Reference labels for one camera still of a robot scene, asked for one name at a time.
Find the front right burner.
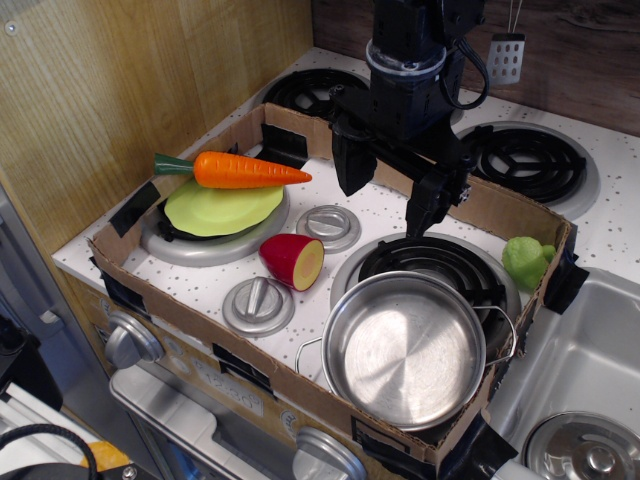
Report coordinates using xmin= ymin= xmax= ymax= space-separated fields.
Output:
xmin=330 ymin=233 xmax=522 ymax=360

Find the hanging metal spatula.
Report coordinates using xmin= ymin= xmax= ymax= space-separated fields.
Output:
xmin=486 ymin=1 xmax=526 ymax=86

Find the brown cardboard fence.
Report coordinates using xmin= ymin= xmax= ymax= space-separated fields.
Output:
xmin=88 ymin=102 xmax=590 ymax=465

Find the front left burner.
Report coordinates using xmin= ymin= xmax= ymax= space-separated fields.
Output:
xmin=140 ymin=190 xmax=290 ymax=268

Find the orange toy carrot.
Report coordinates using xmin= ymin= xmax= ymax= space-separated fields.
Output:
xmin=154 ymin=151 xmax=312 ymax=190

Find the silver panel knob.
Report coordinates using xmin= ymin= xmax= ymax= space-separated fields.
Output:
xmin=292 ymin=426 xmax=368 ymax=480
xmin=105 ymin=311 xmax=164 ymax=370

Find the oven door handle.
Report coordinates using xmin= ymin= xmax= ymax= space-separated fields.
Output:
xmin=110 ymin=367 xmax=277 ymax=479

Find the orange yellow cloth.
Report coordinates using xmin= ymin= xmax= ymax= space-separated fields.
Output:
xmin=88 ymin=440 xmax=131 ymax=472

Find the silver stove knob lower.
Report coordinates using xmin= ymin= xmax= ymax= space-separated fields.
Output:
xmin=222 ymin=277 xmax=295 ymax=337

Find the silver sink drain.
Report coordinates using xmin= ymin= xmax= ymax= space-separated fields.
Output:
xmin=522 ymin=412 xmax=639 ymax=479

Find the metal sink basin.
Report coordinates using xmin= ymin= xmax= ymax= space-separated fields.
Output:
xmin=489 ymin=269 xmax=639 ymax=479

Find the steel pot with handles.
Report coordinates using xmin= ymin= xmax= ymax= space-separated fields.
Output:
xmin=317 ymin=271 xmax=518 ymax=431

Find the green toy vegetable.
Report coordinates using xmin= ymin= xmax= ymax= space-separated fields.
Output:
xmin=502 ymin=236 xmax=556 ymax=293

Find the light green plastic plate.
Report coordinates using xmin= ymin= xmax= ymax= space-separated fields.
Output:
xmin=164 ymin=180 xmax=285 ymax=237

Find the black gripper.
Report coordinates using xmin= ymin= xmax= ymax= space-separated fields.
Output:
xmin=329 ymin=74 xmax=474 ymax=238

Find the silver stove knob upper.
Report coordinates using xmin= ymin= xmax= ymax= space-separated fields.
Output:
xmin=296 ymin=205 xmax=362 ymax=254

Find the red toy fruit half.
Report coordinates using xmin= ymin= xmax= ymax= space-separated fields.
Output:
xmin=259 ymin=234 xmax=325 ymax=292

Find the silver front panel knob right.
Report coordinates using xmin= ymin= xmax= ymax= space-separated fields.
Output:
xmin=292 ymin=426 xmax=368 ymax=480

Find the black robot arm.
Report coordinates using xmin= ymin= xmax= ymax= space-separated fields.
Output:
xmin=330 ymin=1 xmax=489 ymax=237

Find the back right burner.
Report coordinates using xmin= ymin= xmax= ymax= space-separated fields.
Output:
xmin=459 ymin=121 xmax=600 ymax=220

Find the black cable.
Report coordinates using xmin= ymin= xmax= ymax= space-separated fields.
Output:
xmin=0 ymin=422 xmax=99 ymax=480

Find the silver front panel knob left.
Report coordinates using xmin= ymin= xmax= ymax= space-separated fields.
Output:
xmin=105 ymin=311 xmax=164 ymax=370

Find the silver stove knob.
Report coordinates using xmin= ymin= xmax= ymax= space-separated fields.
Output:
xmin=296 ymin=205 xmax=362 ymax=254
xmin=222 ymin=277 xmax=295 ymax=337

